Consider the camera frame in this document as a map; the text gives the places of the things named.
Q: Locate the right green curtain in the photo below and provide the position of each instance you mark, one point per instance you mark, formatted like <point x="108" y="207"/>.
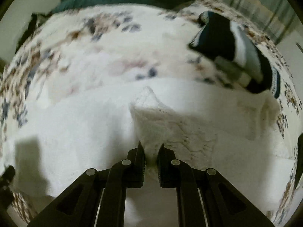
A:
<point x="276" y="18"/>

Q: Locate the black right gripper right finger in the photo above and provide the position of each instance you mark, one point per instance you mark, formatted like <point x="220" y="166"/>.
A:
<point x="174" y="173"/>

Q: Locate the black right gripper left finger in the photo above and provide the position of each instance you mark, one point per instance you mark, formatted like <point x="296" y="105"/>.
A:
<point x="128" y="173"/>

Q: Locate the white knit sweater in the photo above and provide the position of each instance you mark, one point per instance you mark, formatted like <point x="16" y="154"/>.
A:
<point x="249" y="138"/>

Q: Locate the floral bed blanket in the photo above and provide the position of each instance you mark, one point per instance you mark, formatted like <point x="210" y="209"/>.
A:
<point x="107" y="45"/>

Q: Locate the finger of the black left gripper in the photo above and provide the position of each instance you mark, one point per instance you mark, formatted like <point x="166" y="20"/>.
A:
<point x="7" y="196"/>

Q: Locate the black grey striped folded sweater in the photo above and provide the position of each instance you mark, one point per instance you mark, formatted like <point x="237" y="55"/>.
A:
<point x="233" y="53"/>

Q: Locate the black clothes pile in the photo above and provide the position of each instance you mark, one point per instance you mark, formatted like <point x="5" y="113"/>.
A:
<point x="36" y="21"/>

